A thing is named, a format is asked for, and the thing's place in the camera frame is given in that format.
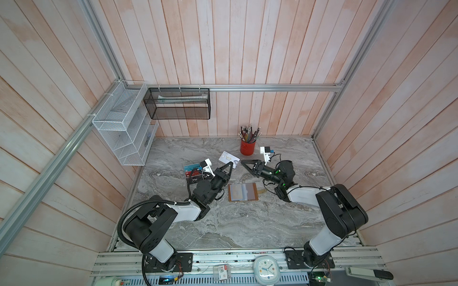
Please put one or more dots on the clear acrylic card display stand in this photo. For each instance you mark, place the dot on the clear acrylic card display stand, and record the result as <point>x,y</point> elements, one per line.
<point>196,179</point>

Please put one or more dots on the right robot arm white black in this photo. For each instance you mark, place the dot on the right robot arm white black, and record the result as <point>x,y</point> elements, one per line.
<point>341,211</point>

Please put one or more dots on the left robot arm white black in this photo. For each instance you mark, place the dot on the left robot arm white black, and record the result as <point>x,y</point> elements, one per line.
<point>145,224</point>

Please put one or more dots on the black mesh wall basket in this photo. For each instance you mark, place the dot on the black mesh wall basket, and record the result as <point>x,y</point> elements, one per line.
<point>178,103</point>

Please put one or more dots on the red VIP card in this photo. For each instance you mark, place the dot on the red VIP card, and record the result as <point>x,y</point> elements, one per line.
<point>193,173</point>

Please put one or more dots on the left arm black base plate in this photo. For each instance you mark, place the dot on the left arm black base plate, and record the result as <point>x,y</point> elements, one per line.
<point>179,262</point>

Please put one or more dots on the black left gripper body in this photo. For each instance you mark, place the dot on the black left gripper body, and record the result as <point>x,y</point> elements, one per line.
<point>216,183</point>

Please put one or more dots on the red metal pencil bucket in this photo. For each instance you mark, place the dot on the red metal pencil bucket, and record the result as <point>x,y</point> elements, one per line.
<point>247,149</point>

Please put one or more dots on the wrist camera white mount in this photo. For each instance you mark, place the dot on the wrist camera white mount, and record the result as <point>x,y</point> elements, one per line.
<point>207,167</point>
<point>267,153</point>

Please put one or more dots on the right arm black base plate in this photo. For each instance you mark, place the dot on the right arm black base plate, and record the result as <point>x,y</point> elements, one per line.
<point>307,259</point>

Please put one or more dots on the aluminium mounting rail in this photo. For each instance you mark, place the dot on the aluminium mounting rail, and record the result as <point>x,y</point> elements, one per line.
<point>126,266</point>

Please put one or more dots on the bundle of coloured pencils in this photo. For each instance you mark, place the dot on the bundle of coloured pencils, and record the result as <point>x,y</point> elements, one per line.
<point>248,134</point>

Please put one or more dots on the green circuit board right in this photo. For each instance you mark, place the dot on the green circuit board right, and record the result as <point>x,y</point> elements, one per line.
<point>318,279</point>

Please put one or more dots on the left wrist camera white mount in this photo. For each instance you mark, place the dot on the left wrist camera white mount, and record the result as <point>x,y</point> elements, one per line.
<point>207,167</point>

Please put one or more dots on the small red white box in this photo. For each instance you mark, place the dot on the small red white box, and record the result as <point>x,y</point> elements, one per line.
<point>221,272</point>

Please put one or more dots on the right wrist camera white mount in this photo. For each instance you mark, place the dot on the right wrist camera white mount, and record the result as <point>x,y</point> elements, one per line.
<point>267,153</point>

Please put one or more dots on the green circuit board left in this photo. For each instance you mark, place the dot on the green circuit board left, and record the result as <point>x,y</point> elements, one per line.
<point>167,280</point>

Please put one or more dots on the white analog clock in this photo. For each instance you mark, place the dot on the white analog clock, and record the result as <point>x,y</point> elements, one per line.
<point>266,270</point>

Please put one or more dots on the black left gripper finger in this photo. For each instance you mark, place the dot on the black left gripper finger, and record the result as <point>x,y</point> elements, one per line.
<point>221,172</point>
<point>227,170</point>

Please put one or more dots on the white wire mesh shelf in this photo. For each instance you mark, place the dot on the white wire mesh shelf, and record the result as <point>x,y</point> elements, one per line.
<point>124,122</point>

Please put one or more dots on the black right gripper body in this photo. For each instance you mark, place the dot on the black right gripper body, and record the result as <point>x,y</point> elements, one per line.
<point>270,175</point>

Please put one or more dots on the green circuit board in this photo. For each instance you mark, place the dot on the green circuit board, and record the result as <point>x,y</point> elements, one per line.
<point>167,280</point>
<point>318,279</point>

